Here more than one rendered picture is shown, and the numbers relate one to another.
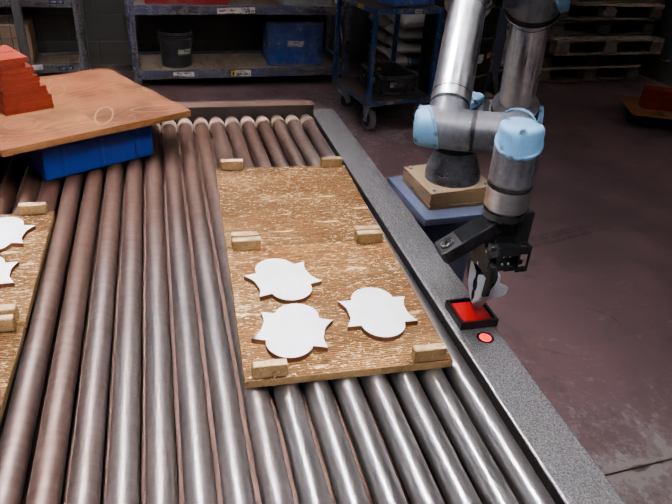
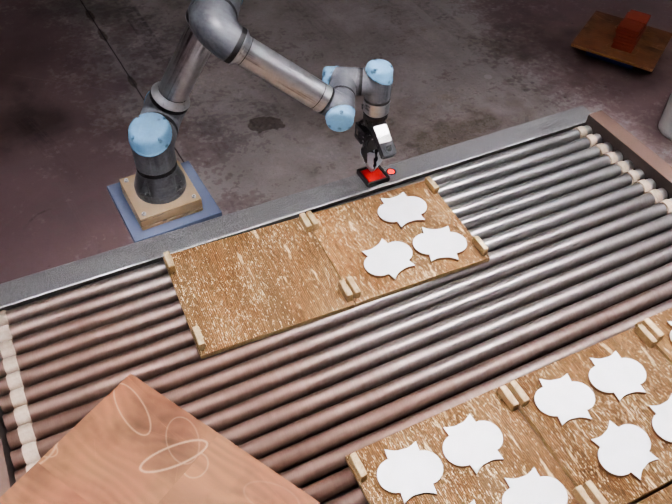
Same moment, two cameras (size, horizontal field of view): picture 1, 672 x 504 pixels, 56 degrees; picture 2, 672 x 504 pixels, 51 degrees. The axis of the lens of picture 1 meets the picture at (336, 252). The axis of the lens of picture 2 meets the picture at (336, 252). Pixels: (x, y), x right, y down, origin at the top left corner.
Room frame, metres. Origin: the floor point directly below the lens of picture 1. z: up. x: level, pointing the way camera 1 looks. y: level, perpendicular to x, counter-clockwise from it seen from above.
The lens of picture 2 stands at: (1.44, 1.32, 2.34)
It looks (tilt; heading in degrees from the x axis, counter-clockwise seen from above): 47 degrees down; 258
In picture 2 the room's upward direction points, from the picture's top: 3 degrees clockwise
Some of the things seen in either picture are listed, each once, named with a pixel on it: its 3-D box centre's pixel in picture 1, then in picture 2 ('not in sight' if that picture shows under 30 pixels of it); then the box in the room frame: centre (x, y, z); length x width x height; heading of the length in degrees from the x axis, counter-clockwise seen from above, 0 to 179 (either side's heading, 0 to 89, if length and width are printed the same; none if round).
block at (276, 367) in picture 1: (270, 368); (480, 245); (0.76, 0.09, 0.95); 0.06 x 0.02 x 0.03; 104
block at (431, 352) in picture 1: (429, 352); (431, 185); (0.83, -0.17, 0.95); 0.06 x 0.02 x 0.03; 104
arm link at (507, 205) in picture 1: (505, 197); (375, 105); (0.99, -0.28, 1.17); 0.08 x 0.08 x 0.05
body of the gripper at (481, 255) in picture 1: (501, 237); (372, 127); (0.99, -0.29, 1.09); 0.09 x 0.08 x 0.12; 107
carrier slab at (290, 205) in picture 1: (292, 203); (256, 281); (1.38, 0.11, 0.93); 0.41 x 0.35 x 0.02; 14
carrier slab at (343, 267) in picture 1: (327, 301); (394, 237); (0.98, 0.01, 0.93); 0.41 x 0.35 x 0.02; 14
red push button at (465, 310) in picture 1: (471, 313); (373, 175); (0.98, -0.27, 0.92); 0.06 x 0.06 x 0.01; 16
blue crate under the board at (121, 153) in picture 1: (75, 132); not in sight; (1.63, 0.74, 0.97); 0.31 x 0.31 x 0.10; 46
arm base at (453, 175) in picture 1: (453, 160); (158, 174); (1.63, -0.30, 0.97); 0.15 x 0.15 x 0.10
